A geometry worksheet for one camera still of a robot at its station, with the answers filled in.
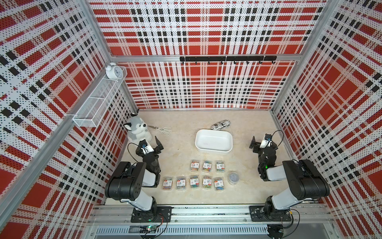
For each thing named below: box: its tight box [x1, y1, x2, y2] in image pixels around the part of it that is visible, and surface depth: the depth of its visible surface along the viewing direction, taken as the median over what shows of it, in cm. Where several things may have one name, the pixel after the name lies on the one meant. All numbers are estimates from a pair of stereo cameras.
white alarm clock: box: [104, 62, 124, 80], surface depth 82 cm
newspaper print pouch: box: [210, 119, 232, 131], surface depth 110 cm
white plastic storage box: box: [194, 128, 233, 153], surface depth 104 cm
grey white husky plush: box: [123, 116, 153, 145], surface depth 91 cm
